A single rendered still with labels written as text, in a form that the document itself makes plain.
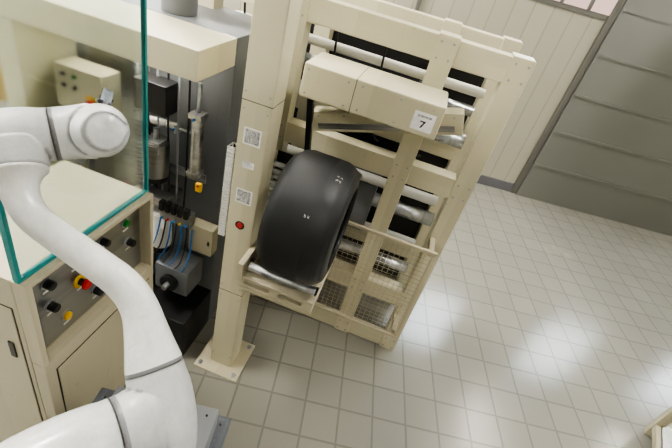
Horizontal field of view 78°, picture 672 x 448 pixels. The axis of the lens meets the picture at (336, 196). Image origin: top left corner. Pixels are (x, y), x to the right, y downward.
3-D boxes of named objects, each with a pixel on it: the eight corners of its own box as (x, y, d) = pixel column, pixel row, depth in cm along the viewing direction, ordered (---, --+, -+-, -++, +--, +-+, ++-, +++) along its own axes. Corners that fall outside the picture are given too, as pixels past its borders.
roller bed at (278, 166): (258, 206, 229) (266, 160, 214) (269, 193, 242) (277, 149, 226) (291, 218, 227) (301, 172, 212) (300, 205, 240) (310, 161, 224)
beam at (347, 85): (297, 96, 178) (304, 61, 170) (315, 81, 199) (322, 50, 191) (433, 142, 171) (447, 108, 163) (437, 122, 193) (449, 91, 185)
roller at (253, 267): (244, 271, 190) (245, 264, 187) (248, 265, 194) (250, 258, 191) (315, 299, 186) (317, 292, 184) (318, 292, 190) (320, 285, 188)
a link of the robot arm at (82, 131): (120, 101, 89) (47, 105, 82) (129, 99, 76) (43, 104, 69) (129, 151, 92) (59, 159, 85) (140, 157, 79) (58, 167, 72)
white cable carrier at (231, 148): (217, 234, 195) (226, 145, 170) (222, 228, 199) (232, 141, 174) (226, 237, 195) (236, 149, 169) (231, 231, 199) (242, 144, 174)
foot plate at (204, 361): (193, 365, 240) (193, 362, 238) (216, 330, 262) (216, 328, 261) (235, 382, 237) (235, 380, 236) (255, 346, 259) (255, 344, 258)
